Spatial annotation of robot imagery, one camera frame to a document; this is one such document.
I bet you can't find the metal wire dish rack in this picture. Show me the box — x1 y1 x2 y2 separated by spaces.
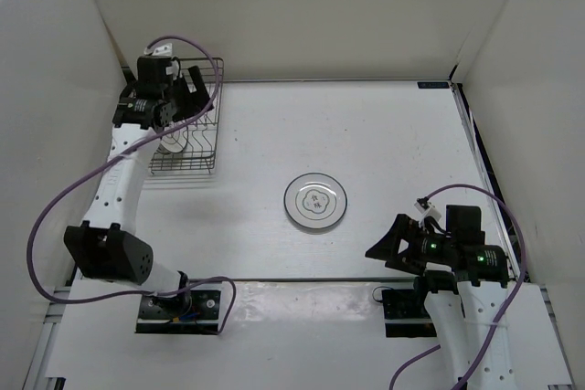
149 58 224 177

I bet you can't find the white foam front board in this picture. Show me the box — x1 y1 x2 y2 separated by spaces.
43 279 577 390

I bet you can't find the white plate green flower pattern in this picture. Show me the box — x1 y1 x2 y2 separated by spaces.
283 173 348 232

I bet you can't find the aluminium front rail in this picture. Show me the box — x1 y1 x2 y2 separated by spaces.
72 274 522 283

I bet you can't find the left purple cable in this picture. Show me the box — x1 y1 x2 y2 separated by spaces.
27 35 238 335

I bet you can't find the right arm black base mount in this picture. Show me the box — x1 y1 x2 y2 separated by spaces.
372 286 436 338

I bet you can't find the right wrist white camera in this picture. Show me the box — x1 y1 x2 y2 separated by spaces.
414 197 441 223

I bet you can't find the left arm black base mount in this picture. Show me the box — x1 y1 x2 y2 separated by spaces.
135 283 222 335

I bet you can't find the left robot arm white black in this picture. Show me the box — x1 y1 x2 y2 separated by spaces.
64 53 210 317

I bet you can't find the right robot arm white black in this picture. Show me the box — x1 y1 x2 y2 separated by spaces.
365 200 518 389

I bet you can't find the wrist white camera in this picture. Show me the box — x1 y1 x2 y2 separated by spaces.
144 43 174 58
414 197 441 223

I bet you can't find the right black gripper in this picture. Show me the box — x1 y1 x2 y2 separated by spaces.
365 214 455 275

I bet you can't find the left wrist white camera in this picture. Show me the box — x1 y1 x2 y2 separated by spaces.
144 43 174 58

